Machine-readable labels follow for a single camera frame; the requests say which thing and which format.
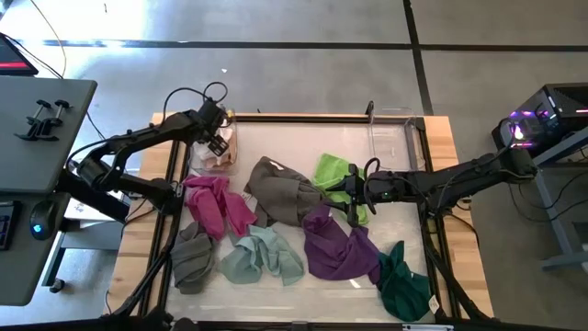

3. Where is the grey metal stand desk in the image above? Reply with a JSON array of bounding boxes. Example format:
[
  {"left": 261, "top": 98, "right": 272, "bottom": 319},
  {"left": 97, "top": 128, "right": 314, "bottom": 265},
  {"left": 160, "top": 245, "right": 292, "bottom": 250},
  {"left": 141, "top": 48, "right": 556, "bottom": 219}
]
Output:
[{"left": 507, "top": 126, "right": 588, "bottom": 272}]

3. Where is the black metal table frame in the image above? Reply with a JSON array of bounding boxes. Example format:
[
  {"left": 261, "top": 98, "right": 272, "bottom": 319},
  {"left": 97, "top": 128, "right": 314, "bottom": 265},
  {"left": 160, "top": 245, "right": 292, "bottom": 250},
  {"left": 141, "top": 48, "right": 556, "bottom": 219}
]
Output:
[{"left": 105, "top": 112, "right": 495, "bottom": 331}]

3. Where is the grey side desk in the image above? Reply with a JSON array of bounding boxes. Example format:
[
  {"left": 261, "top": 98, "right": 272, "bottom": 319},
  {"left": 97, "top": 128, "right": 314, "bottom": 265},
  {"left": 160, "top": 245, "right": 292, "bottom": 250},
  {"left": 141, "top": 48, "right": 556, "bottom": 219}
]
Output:
[{"left": 0, "top": 75, "right": 123, "bottom": 307}]

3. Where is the magenta towel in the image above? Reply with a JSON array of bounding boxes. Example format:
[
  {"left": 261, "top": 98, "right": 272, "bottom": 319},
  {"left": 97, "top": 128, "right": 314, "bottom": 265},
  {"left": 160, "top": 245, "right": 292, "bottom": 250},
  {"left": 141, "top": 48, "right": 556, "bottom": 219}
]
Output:
[{"left": 182, "top": 174, "right": 258, "bottom": 243}]

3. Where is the small dark grey towel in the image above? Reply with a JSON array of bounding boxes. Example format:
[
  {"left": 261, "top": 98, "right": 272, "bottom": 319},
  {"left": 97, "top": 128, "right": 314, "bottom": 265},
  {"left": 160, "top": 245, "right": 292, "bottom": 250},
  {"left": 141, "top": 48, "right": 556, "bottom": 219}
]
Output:
[{"left": 170, "top": 220, "right": 217, "bottom": 295}]

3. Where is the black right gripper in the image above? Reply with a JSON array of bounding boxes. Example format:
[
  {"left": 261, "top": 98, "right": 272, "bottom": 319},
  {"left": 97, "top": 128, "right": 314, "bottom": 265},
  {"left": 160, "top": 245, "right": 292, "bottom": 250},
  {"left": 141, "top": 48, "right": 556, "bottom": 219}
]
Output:
[{"left": 325, "top": 164, "right": 391, "bottom": 228}]

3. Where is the mint green towel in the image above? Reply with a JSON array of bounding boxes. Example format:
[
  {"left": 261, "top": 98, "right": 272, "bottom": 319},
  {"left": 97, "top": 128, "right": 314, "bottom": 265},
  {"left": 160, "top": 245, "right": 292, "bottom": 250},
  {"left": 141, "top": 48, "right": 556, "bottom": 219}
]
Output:
[{"left": 219, "top": 224, "right": 306, "bottom": 287}]

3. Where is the dark green towel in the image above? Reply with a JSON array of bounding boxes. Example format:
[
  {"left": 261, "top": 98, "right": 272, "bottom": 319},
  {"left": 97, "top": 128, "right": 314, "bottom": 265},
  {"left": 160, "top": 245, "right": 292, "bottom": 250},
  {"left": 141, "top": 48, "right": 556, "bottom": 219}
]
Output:
[{"left": 376, "top": 240, "right": 441, "bottom": 323}]

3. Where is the black computer mouse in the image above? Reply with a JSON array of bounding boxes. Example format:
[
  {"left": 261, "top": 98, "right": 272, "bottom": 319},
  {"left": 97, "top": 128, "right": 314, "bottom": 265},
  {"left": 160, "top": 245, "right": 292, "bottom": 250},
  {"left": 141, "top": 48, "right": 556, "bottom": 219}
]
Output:
[{"left": 29, "top": 200, "right": 59, "bottom": 242}]

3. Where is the black floor cable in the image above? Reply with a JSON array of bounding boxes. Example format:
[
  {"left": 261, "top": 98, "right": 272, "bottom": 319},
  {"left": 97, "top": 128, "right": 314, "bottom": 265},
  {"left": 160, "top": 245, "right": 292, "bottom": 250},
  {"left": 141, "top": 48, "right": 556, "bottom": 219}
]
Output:
[{"left": 85, "top": 112, "right": 107, "bottom": 142}]

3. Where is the large brown-grey towel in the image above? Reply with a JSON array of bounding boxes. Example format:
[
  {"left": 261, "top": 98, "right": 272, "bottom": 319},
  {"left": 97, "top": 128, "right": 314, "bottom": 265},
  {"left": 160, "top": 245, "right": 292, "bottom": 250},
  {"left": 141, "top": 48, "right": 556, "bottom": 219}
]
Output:
[{"left": 243, "top": 155, "right": 330, "bottom": 229}]

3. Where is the cream white towel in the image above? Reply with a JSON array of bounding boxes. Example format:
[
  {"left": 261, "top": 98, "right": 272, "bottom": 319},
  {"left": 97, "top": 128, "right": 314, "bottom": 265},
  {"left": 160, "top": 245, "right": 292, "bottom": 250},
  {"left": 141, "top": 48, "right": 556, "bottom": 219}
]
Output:
[{"left": 192, "top": 126, "right": 231, "bottom": 169}]

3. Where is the black computer tower with lights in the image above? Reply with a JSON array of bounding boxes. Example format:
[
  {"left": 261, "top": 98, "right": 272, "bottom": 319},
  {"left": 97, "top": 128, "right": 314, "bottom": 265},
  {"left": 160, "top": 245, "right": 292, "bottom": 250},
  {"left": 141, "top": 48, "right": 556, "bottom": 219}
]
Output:
[{"left": 491, "top": 82, "right": 588, "bottom": 161}]

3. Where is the black monitor cable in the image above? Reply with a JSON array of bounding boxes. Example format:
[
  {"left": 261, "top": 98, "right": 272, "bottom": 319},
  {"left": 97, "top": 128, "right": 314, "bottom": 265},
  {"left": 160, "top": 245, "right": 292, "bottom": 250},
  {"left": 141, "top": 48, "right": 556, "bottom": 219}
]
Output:
[{"left": 13, "top": 39, "right": 63, "bottom": 79}]

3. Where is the lime green towel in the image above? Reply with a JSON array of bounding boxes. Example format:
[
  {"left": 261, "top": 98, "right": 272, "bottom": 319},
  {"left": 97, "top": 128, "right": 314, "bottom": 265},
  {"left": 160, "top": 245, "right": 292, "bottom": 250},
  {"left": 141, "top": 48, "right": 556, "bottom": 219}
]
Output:
[{"left": 311, "top": 153, "right": 371, "bottom": 226}]

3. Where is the black monitor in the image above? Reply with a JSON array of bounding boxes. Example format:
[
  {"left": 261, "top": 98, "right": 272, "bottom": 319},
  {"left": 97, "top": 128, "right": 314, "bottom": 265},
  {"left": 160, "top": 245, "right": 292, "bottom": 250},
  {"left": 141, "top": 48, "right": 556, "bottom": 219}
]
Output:
[{"left": 0, "top": 32, "right": 40, "bottom": 77}]

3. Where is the clear plastic basket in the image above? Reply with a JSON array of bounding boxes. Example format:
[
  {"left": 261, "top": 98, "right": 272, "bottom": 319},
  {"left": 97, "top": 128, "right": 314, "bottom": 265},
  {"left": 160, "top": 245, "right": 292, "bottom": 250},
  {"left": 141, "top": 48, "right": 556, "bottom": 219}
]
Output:
[
  {"left": 188, "top": 108, "right": 239, "bottom": 177},
  {"left": 367, "top": 106, "right": 420, "bottom": 172}
]

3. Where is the black desk clamp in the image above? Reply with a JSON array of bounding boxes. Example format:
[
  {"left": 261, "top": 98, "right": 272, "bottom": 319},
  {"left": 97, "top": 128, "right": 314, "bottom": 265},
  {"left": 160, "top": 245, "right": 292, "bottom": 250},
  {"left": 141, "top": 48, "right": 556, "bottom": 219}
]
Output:
[
  {"left": 36, "top": 99, "right": 71, "bottom": 139},
  {"left": 15, "top": 99, "right": 52, "bottom": 143}
]

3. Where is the peach pink towel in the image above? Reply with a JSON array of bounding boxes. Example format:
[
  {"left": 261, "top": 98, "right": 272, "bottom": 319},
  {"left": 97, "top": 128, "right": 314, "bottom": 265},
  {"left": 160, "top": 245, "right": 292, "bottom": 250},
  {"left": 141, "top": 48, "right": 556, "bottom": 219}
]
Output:
[{"left": 201, "top": 128, "right": 238, "bottom": 169}]

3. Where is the orange cable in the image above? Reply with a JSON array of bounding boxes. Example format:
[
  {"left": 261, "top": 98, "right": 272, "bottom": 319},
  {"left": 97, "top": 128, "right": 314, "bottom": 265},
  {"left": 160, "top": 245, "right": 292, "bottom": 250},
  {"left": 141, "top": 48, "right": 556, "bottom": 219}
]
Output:
[{"left": 29, "top": 0, "right": 68, "bottom": 77}]

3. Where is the white printed sheet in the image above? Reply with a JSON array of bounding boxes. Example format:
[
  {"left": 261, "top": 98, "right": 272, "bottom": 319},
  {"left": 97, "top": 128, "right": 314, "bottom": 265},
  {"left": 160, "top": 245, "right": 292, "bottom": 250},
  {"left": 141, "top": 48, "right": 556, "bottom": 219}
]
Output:
[{"left": 63, "top": 195, "right": 132, "bottom": 223}]

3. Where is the purple towel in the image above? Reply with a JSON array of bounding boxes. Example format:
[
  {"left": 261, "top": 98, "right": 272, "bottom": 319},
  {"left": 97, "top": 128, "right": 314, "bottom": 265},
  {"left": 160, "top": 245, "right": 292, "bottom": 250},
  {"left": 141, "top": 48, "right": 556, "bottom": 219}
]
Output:
[{"left": 301, "top": 203, "right": 382, "bottom": 282}]

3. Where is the black keyboard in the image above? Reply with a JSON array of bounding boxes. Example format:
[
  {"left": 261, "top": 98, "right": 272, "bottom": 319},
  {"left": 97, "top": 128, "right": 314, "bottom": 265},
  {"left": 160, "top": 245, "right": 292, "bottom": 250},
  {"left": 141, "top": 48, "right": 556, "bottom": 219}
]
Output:
[{"left": 0, "top": 201, "right": 22, "bottom": 252}]

